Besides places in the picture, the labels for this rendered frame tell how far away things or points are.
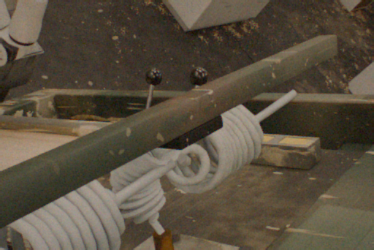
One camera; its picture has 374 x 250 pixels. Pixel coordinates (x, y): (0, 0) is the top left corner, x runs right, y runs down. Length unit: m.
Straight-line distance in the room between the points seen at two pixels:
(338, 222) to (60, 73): 2.64
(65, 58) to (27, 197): 2.90
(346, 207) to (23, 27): 0.97
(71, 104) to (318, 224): 1.21
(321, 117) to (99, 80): 2.15
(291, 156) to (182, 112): 0.59
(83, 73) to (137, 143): 2.83
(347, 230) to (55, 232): 0.27
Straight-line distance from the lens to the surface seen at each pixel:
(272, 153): 0.93
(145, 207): 0.42
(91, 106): 1.57
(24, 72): 1.80
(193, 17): 3.81
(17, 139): 1.35
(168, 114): 0.33
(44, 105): 1.66
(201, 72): 1.05
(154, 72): 1.13
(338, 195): 0.57
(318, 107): 1.14
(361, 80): 4.86
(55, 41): 3.22
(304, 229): 0.51
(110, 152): 0.29
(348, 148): 1.10
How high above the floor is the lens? 2.13
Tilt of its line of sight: 40 degrees down
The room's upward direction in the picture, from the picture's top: 43 degrees clockwise
